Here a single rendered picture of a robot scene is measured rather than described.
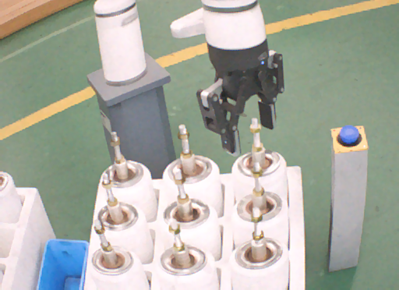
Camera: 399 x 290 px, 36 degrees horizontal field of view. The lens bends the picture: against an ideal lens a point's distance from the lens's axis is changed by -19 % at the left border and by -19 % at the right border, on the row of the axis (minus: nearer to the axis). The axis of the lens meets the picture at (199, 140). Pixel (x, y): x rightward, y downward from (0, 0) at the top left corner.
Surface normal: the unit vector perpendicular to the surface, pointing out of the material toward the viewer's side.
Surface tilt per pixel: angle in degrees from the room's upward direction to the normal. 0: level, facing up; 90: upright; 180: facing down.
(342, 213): 90
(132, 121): 90
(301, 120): 0
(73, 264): 88
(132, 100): 90
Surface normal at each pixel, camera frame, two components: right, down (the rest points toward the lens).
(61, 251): -0.07, 0.54
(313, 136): -0.14, -0.81
